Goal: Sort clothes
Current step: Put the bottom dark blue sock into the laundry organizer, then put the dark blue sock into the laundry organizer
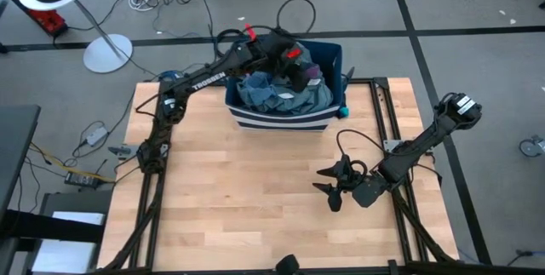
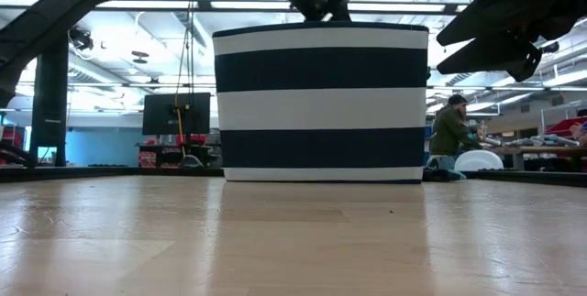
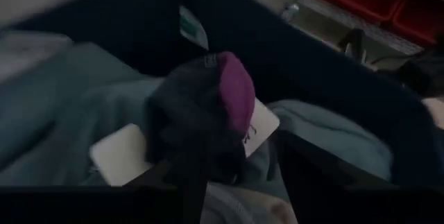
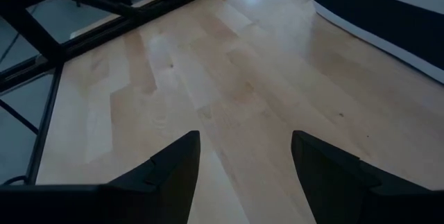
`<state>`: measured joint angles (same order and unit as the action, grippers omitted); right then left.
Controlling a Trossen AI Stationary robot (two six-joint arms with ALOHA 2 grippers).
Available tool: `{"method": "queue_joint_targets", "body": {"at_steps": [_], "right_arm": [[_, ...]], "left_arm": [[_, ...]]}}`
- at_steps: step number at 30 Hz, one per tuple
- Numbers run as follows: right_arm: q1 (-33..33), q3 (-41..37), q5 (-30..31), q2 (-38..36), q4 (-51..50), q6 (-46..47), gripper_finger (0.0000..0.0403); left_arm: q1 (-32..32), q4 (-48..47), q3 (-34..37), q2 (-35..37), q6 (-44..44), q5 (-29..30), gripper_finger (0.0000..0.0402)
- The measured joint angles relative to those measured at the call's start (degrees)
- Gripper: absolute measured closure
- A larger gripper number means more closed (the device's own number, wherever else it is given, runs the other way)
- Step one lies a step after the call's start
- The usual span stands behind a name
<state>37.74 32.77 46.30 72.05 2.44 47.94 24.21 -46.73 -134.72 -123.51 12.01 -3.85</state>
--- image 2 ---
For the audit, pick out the black aluminium table frame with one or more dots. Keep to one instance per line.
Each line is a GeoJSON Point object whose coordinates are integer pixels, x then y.
{"type": "Point", "coordinates": [69, 172]}

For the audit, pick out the black mounted device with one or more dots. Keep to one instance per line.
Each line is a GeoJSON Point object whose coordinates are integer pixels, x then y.
{"type": "Point", "coordinates": [81, 39]}

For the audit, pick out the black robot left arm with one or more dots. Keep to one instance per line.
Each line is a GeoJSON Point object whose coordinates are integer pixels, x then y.
{"type": "Point", "coordinates": [46, 21]}

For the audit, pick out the red fabric item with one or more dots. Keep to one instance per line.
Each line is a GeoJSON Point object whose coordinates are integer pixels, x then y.
{"type": "Point", "coordinates": [561, 126]}

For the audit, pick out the red storage rack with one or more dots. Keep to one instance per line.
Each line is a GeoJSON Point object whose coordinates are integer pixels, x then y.
{"type": "Point", "coordinates": [149, 158]}

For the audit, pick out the black ceiling camera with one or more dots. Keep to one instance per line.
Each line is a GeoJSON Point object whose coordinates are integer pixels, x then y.
{"type": "Point", "coordinates": [552, 47]}

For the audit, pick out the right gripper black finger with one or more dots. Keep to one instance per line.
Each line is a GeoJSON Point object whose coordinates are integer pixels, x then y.
{"type": "Point", "coordinates": [486, 23]}
{"type": "Point", "coordinates": [495, 55]}

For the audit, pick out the red tool cart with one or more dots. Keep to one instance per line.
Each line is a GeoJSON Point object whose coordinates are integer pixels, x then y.
{"type": "Point", "coordinates": [14, 138]}

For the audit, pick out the black vertical post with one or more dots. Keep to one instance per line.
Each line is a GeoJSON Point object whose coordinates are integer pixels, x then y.
{"type": "Point", "coordinates": [49, 103]}

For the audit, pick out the navy white striped fabric basket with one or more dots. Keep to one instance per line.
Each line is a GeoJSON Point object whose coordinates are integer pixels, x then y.
{"type": "Point", "coordinates": [321, 108]}

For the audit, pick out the black monitor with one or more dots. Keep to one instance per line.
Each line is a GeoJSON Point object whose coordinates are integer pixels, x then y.
{"type": "Point", "coordinates": [160, 115]}

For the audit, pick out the wooden background table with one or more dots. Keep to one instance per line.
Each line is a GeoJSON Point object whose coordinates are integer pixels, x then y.
{"type": "Point", "coordinates": [541, 150]}

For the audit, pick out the white round object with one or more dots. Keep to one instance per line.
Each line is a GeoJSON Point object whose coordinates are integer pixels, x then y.
{"type": "Point", "coordinates": [479, 161]}

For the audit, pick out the grey clothes pile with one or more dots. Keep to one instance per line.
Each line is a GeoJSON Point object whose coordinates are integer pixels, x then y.
{"type": "Point", "coordinates": [536, 141]}

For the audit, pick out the person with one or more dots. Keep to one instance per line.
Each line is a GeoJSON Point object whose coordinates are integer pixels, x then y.
{"type": "Point", "coordinates": [580, 132]}
{"type": "Point", "coordinates": [449, 131]}

